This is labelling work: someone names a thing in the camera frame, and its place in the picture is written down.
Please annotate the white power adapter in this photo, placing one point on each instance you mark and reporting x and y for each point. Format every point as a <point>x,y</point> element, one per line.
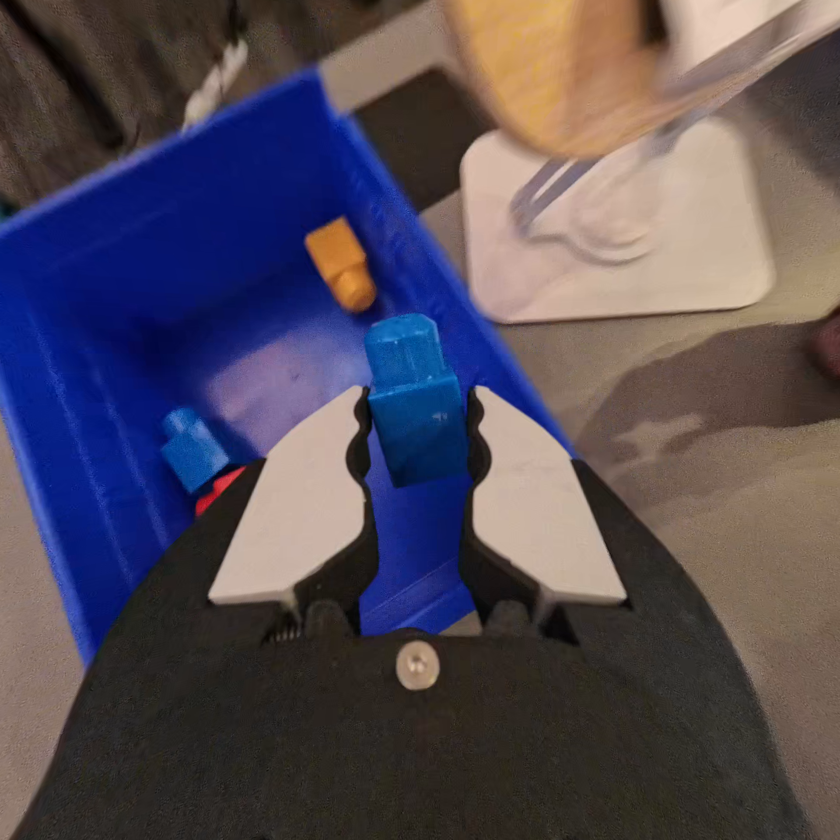
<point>216,79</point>

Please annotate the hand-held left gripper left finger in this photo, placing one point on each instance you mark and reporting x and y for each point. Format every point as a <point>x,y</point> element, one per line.
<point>289,518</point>

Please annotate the blue building block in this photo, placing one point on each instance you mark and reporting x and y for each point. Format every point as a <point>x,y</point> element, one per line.
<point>193,453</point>
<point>420,426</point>

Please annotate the blue plastic bin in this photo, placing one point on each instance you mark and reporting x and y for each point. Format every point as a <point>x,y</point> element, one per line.
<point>164,262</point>

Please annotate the grey desk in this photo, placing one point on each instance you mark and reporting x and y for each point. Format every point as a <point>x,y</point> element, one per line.
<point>656,525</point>

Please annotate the red building block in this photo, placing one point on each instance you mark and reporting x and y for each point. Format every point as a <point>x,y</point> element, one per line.
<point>216,492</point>

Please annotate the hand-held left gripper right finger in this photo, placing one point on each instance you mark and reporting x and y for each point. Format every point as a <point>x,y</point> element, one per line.
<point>551,518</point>

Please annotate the yellow building block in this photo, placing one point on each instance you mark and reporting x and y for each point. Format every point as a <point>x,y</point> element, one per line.
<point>334,256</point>

